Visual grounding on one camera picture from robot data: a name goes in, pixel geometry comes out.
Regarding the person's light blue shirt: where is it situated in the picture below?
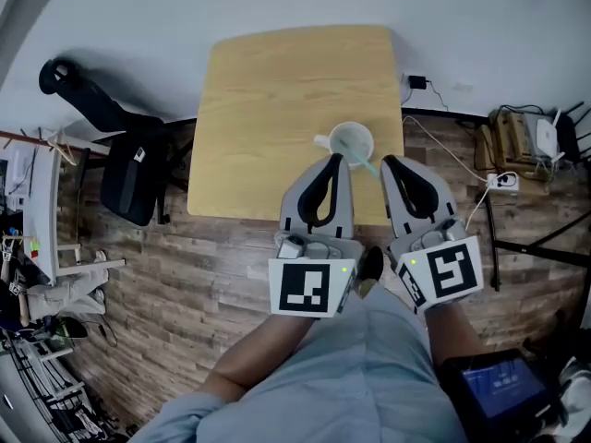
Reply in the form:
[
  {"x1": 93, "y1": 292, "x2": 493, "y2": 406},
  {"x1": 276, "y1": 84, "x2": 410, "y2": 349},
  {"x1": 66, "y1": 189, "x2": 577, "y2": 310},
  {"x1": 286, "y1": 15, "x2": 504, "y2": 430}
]
[{"x1": 127, "y1": 283, "x2": 468, "y2": 443}]

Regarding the black backpack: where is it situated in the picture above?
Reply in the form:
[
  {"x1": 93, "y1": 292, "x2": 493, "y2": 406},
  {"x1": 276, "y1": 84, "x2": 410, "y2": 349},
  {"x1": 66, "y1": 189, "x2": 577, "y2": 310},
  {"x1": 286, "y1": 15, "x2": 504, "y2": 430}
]
[{"x1": 99, "y1": 116, "x2": 171, "y2": 228}]

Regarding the black wire rack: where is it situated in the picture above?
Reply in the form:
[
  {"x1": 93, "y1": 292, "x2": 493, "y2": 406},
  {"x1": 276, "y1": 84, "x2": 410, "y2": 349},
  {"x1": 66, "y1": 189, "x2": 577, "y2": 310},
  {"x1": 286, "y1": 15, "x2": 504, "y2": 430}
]
[{"x1": 0, "y1": 329, "x2": 121, "y2": 443}]

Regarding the thin black cable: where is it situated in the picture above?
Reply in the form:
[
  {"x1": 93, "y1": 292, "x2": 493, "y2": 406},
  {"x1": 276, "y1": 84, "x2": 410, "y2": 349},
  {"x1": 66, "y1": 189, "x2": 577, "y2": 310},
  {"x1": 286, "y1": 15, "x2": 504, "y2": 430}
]
[{"x1": 426, "y1": 78, "x2": 450, "y2": 113}]

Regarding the white router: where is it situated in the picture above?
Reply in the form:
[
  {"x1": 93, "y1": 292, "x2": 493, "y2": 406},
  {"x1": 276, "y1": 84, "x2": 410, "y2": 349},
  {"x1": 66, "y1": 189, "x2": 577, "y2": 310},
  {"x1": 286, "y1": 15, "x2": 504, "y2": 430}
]
[{"x1": 534, "y1": 107, "x2": 567, "y2": 162}]

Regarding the person's black shoe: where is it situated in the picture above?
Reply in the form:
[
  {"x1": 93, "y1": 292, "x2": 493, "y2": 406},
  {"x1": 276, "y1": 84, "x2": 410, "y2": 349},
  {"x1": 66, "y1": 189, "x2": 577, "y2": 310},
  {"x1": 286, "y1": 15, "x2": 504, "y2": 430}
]
[{"x1": 354, "y1": 245, "x2": 386, "y2": 300}]

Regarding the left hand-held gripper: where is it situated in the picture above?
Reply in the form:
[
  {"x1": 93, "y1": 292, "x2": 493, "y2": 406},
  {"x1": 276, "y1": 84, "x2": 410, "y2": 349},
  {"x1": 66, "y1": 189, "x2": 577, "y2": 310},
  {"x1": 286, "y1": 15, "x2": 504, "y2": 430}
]
[{"x1": 268, "y1": 153, "x2": 366, "y2": 320}]

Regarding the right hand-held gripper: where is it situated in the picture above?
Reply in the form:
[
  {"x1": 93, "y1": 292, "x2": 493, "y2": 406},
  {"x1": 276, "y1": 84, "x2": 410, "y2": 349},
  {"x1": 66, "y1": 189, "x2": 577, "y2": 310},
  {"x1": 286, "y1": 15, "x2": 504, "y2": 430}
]
[{"x1": 380, "y1": 154, "x2": 485, "y2": 314}]

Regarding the light blue straw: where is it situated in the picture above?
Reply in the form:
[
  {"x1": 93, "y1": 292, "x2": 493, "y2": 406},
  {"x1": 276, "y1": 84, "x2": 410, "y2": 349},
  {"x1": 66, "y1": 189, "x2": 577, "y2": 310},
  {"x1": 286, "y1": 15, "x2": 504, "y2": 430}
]
[{"x1": 339, "y1": 138, "x2": 380, "y2": 180}]

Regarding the white desk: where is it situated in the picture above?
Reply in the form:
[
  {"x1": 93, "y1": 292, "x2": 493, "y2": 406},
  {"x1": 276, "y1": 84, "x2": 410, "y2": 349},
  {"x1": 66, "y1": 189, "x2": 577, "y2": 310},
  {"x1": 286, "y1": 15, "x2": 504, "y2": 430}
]
[{"x1": 21, "y1": 130, "x2": 127, "y2": 286}]

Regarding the white power strip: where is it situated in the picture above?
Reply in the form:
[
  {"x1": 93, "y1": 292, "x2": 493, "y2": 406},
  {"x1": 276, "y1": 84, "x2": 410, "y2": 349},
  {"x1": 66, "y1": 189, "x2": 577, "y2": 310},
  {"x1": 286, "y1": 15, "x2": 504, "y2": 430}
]
[{"x1": 486, "y1": 172, "x2": 521, "y2": 194}]

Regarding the white cup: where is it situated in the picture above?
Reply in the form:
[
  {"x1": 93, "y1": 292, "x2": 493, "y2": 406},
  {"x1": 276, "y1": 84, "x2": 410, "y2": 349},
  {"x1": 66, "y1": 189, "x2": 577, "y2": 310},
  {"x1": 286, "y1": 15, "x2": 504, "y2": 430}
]
[{"x1": 313, "y1": 121, "x2": 376, "y2": 171}]

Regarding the white cable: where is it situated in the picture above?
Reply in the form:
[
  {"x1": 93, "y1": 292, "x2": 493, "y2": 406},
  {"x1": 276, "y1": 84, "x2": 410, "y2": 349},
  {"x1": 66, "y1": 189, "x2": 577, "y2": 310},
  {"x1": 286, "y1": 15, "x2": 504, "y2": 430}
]
[{"x1": 401, "y1": 114, "x2": 519, "y2": 233}]

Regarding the person's left forearm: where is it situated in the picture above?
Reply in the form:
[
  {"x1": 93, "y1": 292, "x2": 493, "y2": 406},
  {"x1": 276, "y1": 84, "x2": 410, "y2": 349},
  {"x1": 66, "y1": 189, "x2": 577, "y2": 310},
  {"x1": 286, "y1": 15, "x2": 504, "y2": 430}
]
[{"x1": 199, "y1": 314, "x2": 320, "y2": 404}]

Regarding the person's right forearm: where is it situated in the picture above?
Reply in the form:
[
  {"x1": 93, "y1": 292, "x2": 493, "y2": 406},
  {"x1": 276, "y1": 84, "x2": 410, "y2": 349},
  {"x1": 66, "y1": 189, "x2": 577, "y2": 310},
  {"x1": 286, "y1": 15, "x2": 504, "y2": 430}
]
[{"x1": 423, "y1": 301, "x2": 484, "y2": 369}]

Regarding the black tablet with blue screen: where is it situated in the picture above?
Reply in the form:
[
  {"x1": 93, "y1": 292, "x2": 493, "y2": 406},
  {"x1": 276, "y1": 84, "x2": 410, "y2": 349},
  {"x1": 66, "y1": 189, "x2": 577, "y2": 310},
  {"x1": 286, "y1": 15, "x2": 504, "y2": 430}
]
[{"x1": 440, "y1": 348, "x2": 567, "y2": 443}]

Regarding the black metal frame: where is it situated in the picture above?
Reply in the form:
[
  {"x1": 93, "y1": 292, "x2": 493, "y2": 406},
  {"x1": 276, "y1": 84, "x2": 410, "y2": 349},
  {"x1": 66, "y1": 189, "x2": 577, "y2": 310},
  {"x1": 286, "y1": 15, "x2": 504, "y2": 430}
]
[{"x1": 482, "y1": 190, "x2": 591, "y2": 293}]

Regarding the black router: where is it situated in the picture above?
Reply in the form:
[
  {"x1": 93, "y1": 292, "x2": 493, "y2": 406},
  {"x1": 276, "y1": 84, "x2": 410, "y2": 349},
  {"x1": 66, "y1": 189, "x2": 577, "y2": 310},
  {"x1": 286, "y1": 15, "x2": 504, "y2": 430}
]
[{"x1": 555, "y1": 101, "x2": 591, "y2": 162}]

